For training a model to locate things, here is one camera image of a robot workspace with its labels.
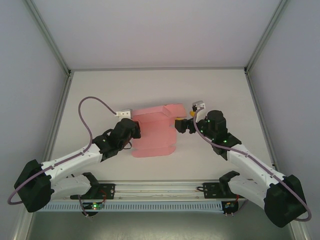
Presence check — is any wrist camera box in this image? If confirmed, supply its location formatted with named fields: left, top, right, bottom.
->
left=114, top=108, right=133, bottom=119
left=191, top=100, right=206, bottom=111

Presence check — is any aluminium frame crossbar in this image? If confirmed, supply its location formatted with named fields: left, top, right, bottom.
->
left=69, top=66, right=247, bottom=72

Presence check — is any white slotted cable duct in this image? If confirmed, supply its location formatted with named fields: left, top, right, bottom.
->
left=42, top=201, right=225, bottom=213

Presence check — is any aluminium table side rail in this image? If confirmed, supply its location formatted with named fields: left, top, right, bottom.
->
left=41, top=72, right=73, bottom=166
left=246, top=72, right=280, bottom=171

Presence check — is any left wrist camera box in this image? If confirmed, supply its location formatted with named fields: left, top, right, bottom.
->
left=114, top=108, right=133, bottom=119

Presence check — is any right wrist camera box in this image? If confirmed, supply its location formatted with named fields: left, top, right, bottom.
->
left=191, top=100, right=206, bottom=111

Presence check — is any aluminium frame post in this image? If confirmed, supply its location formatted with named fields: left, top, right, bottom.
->
left=289, top=219, right=310, bottom=240
left=23, top=0, right=73, bottom=77
left=13, top=209, right=33, bottom=240
left=243, top=0, right=288, bottom=76

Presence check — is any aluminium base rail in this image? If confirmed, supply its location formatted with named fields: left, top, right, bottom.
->
left=62, top=179, right=247, bottom=201

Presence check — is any pink paper box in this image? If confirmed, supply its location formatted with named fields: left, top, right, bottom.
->
left=131, top=103, right=187, bottom=159

